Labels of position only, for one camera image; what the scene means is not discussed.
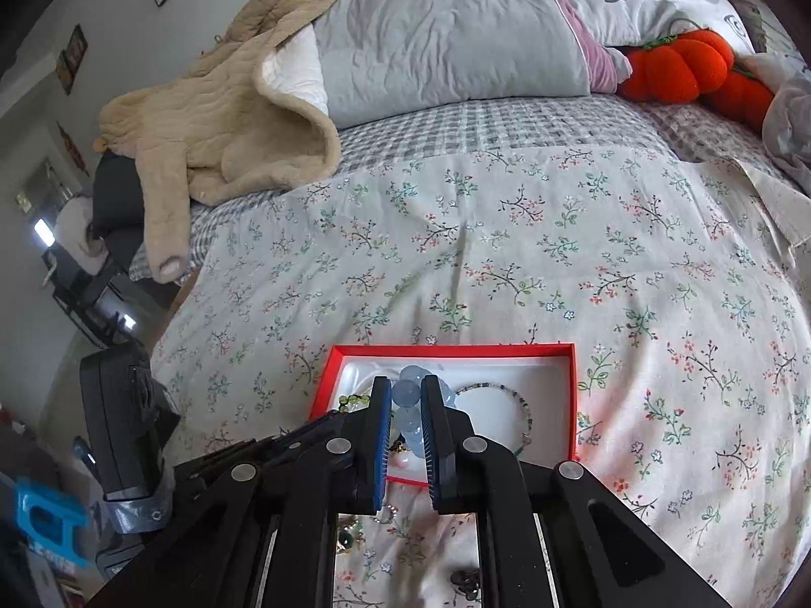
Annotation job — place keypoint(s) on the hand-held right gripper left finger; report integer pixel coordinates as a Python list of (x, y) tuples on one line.
[(380, 449)]

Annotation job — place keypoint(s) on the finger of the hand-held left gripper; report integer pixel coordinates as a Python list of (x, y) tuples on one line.
[(279, 440)]

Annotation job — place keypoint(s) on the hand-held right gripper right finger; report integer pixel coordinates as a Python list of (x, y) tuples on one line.
[(431, 449)]

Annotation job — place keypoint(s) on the red jewelry box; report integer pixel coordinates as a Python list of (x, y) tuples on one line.
[(545, 386)]

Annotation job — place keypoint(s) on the pearl and pink bead jewelry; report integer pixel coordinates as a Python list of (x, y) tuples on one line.
[(405, 462)]

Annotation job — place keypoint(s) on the green stone jewelry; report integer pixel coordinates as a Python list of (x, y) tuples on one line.
[(348, 538)]

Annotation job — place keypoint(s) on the dark metal jewelry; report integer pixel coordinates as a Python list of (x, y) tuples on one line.
[(466, 582)]

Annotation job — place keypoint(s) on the black chair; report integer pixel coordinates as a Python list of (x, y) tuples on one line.
[(95, 304)]

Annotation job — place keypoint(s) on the floral bed cover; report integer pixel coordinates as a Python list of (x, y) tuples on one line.
[(507, 253)]

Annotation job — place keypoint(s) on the dark cushion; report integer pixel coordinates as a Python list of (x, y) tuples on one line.
[(117, 193)]

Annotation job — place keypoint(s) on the beige quilted coat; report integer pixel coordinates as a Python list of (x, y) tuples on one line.
[(215, 133)]

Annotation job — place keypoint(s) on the grey checked bedsheet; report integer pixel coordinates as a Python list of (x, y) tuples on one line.
[(507, 123)]

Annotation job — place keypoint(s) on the grey pillow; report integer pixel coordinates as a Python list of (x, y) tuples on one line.
[(443, 31)]

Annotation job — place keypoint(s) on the pink cloth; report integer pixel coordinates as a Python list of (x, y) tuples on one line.
[(599, 60)]

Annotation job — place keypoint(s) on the orange pumpkin plush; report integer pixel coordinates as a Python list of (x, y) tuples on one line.
[(744, 98), (671, 66)]

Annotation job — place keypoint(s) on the light grey crumpled cloth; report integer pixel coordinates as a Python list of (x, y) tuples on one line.
[(789, 126)]

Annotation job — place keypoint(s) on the white cloud print pillow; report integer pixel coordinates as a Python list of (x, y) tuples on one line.
[(640, 6)]

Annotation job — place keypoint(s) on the small wall sticker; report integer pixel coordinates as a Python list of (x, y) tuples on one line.
[(74, 50), (73, 149)]

